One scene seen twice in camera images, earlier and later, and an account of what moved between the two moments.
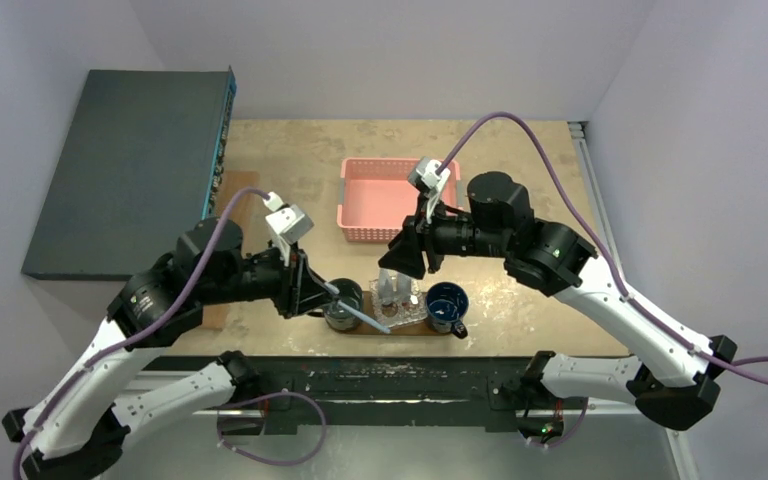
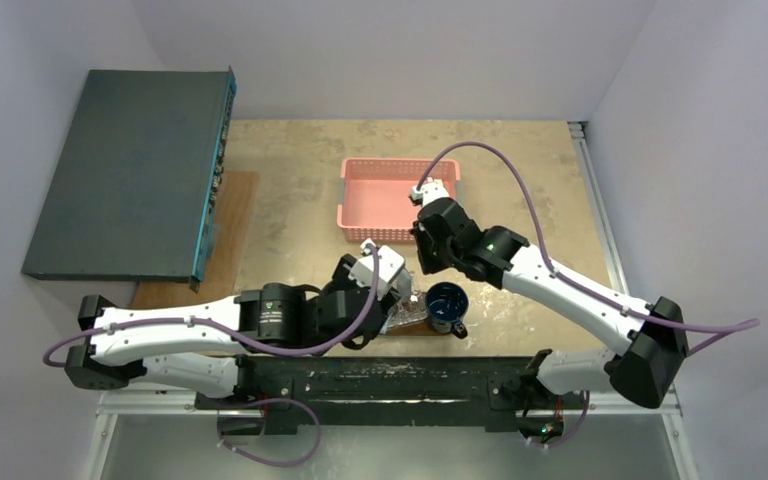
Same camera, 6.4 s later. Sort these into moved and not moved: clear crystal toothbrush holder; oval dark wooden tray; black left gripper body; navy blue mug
Moved: black left gripper body
Not moved: navy blue mug; oval dark wooden tray; clear crystal toothbrush holder
